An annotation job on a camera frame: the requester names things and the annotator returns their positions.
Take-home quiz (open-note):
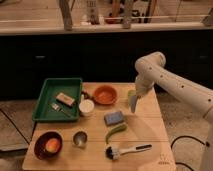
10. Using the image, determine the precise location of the light blue towel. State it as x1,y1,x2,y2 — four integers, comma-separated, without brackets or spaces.
129,95,139,113

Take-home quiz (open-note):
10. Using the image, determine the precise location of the green plastic tray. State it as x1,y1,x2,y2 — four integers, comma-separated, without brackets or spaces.
32,78,82,122

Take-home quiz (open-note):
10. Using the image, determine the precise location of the tan sponge block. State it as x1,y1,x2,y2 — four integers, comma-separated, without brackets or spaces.
56,93,75,107

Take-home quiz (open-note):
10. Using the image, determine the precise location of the white handled dish brush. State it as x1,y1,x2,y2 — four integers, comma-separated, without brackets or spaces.
105,144,152,160

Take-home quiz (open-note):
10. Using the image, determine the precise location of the silver fork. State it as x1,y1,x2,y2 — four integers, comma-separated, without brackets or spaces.
51,103,71,118

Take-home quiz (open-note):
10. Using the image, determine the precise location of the green chili pepper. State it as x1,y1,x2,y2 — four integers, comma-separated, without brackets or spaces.
105,124,127,144

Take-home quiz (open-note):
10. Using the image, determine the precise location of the blue sponge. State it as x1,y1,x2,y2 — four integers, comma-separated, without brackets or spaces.
104,111,124,126

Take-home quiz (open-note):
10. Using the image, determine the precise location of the orange fruit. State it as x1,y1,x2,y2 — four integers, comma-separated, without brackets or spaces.
45,138,61,153

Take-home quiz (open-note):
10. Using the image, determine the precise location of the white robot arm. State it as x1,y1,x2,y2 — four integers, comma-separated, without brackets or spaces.
135,52,213,171

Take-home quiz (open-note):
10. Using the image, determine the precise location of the black cable right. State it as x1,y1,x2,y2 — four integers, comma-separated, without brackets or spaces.
170,134,209,171

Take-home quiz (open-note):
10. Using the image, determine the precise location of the small metal cup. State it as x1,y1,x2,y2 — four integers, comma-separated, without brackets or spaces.
73,131,87,148

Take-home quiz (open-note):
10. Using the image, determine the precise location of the dark red bowl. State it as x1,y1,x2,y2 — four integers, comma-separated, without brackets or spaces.
34,131,62,160

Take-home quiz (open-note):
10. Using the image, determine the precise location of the orange bowl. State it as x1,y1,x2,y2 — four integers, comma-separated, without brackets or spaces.
93,85,117,105

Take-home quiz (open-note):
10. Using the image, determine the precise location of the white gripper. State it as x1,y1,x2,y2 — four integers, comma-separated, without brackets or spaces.
135,75,154,99

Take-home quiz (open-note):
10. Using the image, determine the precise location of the green plastic cup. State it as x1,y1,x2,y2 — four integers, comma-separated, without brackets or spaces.
127,90,136,100

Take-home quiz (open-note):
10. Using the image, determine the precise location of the black cable left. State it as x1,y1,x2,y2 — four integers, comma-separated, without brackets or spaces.
0,108,38,145

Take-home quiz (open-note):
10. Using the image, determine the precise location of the white cup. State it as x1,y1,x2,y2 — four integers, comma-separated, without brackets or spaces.
79,99,94,116

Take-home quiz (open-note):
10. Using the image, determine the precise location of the black cable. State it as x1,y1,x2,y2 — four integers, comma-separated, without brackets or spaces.
170,134,209,171
0,108,38,145

